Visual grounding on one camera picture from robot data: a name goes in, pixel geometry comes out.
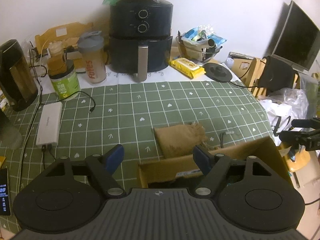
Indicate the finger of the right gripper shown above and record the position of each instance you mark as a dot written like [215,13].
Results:
[313,123]
[295,138]

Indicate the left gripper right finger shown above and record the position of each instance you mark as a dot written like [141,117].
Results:
[203,159]

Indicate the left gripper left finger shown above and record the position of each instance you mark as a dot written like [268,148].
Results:
[113,158]

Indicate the brown drawstring pouch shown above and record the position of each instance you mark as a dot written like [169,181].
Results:
[179,140]

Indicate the cardboard box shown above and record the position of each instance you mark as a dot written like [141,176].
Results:
[253,165]

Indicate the clear plastic bag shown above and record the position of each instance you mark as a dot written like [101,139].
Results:
[296,98]

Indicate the white tote bag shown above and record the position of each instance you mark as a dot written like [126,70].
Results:
[280,116]

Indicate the black bag on chair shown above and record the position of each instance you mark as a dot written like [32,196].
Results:
[276,75]

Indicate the white power bank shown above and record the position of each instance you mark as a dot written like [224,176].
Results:
[49,125]

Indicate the green grid tablecloth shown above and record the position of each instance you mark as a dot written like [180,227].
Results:
[101,117]

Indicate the computer monitor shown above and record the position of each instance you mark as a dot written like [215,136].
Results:
[298,41]

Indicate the wooden chair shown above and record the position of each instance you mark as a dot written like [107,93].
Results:
[252,76]

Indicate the green label white jar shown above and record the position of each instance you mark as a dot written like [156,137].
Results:
[65,84]

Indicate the black kettle base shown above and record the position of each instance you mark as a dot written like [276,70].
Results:
[217,72]

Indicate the yellow wet wipes pack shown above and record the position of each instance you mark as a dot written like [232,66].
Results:
[187,68]

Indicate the glass bowl with items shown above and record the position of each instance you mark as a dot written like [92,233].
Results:
[199,44]

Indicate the black smartphone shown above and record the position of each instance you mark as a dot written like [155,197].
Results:
[5,203]

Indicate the grey lid shaker bottle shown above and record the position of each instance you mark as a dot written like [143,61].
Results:
[91,47]

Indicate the black air fryer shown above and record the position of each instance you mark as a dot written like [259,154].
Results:
[140,36]

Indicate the black electric kettle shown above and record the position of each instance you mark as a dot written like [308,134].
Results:
[17,83]

